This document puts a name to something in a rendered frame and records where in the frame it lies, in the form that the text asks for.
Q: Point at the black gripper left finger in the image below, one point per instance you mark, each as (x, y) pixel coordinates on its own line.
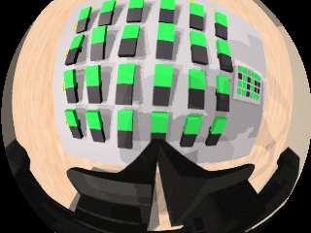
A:
(132, 186)

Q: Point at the grey switch panel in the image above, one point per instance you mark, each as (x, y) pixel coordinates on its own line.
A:
(189, 72)

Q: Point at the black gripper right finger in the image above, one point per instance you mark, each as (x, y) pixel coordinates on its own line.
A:
(185, 183)

